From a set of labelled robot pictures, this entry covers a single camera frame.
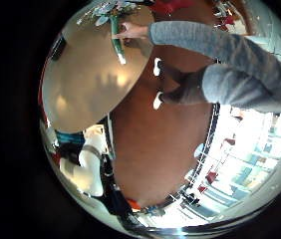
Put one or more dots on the white shoe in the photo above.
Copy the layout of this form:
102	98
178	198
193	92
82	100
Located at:
157	100
157	67

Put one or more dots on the red cloth object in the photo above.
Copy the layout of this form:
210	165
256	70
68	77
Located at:
172	6

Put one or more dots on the person in grey sweater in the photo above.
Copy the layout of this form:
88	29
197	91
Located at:
246	83

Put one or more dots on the teal box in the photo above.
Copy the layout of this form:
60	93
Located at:
69	137

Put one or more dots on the red chair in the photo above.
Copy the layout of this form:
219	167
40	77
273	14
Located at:
211	177
230	141

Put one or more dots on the black metal truss frame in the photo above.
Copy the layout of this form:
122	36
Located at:
210	139

